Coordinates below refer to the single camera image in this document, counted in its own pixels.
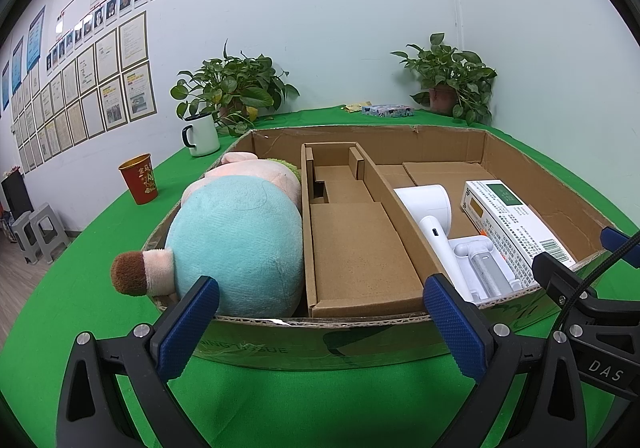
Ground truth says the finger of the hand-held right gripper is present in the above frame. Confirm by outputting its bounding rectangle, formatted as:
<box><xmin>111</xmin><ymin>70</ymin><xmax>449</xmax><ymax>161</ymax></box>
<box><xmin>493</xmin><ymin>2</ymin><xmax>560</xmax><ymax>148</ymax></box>
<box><xmin>601</xmin><ymin>226</ymin><xmax>640</xmax><ymax>255</ymax></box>
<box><xmin>531</xmin><ymin>251</ymin><xmax>602</xmax><ymax>325</ymax></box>

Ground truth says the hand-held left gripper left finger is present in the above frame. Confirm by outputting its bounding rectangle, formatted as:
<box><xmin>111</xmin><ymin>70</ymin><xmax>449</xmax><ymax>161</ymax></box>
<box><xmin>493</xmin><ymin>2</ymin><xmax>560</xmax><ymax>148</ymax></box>
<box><xmin>55</xmin><ymin>275</ymin><xmax>221</xmax><ymax>448</ymax></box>

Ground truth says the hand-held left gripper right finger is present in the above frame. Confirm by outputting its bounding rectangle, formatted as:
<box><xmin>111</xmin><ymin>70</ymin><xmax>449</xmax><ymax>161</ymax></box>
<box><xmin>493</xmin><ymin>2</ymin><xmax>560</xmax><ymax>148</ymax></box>
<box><xmin>422</xmin><ymin>273</ymin><xmax>588</xmax><ymax>448</ymax></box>

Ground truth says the white box with green label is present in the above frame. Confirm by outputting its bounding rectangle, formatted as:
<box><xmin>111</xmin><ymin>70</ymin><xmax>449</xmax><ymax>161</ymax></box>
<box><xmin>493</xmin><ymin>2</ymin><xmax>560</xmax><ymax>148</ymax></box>
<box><xmin>460</xmin><ymin>179</ymin><xmax>581</xmax><ymax>289</ymax></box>

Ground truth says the white handheld appliance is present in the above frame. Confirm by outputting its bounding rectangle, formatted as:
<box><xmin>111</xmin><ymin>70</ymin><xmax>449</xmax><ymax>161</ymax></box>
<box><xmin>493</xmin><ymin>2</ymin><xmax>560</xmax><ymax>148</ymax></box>
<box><xmin>393</xmin><ymin>185</ymin><xmax>523</xmax><ymax>304</ymax></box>

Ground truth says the narrow cardboard insert box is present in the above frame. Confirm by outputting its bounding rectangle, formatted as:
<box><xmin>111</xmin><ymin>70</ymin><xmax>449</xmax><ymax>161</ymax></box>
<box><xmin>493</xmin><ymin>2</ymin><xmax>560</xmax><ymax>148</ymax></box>
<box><xmin>301</xmin><ymin>142</ymin><xmax>432</xmax><ymax>319</ymax></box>

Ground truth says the large cardboard box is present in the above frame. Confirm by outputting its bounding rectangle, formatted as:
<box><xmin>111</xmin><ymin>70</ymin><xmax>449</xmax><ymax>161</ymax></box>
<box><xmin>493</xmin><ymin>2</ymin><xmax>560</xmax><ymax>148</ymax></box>
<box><xmin>142</xmin><ymin>125</ymin><xmax>623</xmax><ymax>371</ymax></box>

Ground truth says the plush toy in teal shirt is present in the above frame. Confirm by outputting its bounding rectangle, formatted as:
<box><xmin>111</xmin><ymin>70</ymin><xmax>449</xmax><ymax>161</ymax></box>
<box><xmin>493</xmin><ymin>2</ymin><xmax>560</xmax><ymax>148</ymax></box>
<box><xmin>110</xmin><ymin>151</ymin><xmax>306</xmax><ymax>316</ymax></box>

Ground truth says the green tablecloth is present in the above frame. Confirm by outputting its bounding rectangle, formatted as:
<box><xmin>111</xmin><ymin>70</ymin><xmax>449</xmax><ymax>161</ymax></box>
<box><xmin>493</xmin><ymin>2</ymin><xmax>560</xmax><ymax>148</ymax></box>
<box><xmin>0</xmin><ymin>103</ymin><xmax>640</xmax><ymax>448</ymax></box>

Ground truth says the red paper cup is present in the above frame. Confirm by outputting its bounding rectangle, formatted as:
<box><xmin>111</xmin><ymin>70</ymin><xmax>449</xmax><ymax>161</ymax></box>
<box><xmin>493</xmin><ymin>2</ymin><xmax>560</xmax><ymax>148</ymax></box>
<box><xmin>118</xmin><ymin>154</ymin><xmax>160</xmax><ymax>205</ymax></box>

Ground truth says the grey plastic stool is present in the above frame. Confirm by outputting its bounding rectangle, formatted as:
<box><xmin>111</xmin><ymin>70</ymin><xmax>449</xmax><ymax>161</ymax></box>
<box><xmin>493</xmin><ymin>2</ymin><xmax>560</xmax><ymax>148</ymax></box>
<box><xmin>29</xmin><ymin>203</ymin><xmax>70</xmax><ymax>265</ymax></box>
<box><xmin>10</xmin><ymin>211</ymin><xmax>40</xmax><ymax>265</ymax></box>

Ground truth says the white enamel mug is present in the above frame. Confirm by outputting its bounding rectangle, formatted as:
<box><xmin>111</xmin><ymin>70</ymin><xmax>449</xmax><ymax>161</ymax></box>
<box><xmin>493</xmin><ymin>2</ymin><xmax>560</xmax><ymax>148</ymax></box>
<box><xmin>181</xmin><ymin>114</ymin><xmax>221</xmax><ymax>157</ymax></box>

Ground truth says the black monitor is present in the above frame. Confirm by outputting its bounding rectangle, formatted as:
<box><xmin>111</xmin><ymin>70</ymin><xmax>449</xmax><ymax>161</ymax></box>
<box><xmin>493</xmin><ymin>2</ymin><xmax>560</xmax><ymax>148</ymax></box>
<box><xmin>0</xmin><ymin>172</ymin><xmax>33</xmax><ymax>229</ymax></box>

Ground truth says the pothos plant in brown pot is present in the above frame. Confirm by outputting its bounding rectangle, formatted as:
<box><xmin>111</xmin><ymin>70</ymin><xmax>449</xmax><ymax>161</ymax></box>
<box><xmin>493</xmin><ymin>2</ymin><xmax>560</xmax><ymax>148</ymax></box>
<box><xmin>390</xmin><ymin>32</ymin><xmax>498</xmax><ymax>125</ymax></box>

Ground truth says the patterned tissue pack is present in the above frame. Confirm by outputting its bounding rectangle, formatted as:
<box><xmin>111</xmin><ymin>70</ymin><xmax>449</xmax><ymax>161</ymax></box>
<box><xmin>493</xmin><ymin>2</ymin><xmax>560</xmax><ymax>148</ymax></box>
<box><xmin>361</xmin><ymin>103</ymin><xmax>415</xmax><ymax>119</ymax></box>

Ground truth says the bushy potted pothos plant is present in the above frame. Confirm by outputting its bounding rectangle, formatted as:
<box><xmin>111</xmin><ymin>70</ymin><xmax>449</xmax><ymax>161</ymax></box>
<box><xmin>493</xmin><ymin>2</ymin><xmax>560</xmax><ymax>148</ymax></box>
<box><xmin>170</xmin><ymin>39</ymin><xmax>301</xmax><ymax>136</ymax></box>

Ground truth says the black cable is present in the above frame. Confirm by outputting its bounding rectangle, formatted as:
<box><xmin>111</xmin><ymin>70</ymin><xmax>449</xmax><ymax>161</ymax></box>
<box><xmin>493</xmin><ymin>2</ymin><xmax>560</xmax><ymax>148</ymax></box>
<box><xmin>556</xmin><ymin>231</ymin><xmax>640</xmax><ymax>329</ymax></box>

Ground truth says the group of framed wall certificates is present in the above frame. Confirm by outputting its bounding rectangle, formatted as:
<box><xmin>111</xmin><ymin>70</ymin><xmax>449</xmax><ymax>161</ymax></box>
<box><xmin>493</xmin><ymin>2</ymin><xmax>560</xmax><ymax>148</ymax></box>
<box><xmin>10</xmin><ymin>11</ymin><xmax>158</xmax><ymax>174</ymax></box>

